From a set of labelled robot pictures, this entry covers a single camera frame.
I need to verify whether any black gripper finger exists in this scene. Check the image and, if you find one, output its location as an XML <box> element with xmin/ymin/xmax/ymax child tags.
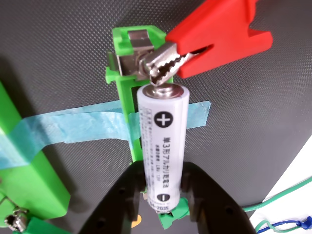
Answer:
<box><xmin>78</xmin><ymin>160</ymin><xmax>147</xmax><ymax>234</ymax></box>
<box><xmin>181</xmin><ymin>161</ymin><xmax>256</xmax><ymax>234</ymax></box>

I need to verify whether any white AA battery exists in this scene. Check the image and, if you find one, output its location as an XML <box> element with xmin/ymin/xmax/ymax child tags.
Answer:
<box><xmin>136</xmin><ymin>82</ymin><xmax>190</xmax><ymax>215</ymax></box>

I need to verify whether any green bulb holder board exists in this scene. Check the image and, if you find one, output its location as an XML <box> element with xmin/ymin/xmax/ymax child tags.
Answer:
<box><xmin>0</xmin><ymin>81</ymin><xmax>71</xmax><ymax>219</ymax></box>

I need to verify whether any green battery holder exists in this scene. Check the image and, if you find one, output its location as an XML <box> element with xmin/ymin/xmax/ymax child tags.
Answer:
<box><xmin>105</xmin><ymin>25</ymin><xmax>191</xmax><ymax>230</ymax></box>

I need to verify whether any red alligator clip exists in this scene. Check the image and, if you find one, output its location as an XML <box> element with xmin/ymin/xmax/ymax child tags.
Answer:
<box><xmin>140</xmin><ymin>0</ymin><xmax>273</xmax><ymax>87</ymax></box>

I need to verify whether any orange sticker lightning mark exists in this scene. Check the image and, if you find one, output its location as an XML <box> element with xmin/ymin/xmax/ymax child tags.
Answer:
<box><xmin>131</xmin><ymin>214</ymin><xmax>142</xmax><ymax>229</ymax></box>

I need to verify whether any dark grey work mat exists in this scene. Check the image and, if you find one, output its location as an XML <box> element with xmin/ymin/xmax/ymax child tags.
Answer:
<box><xmin>0</xmin><ymin>0</ymin><xmax>312</xmax><ymax>234</ymax></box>

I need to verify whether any long blue masking tape strip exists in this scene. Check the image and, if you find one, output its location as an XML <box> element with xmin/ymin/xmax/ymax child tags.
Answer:
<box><xmin>0</xmin><ymin>107</ymin><xmax>127</xmax><ymax>169</ymax></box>

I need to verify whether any green wire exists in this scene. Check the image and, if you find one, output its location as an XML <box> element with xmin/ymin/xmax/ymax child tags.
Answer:
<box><xmin>241</xmin><ymin>176</ymin><xmax>312</xmax><ymax>213</ymax></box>

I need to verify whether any blue wire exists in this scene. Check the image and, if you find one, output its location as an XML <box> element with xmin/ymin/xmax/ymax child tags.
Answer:
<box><xmin>257</xmin><ymin>215</ymin><xmax>312</xmax><ymax>234</ymax></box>

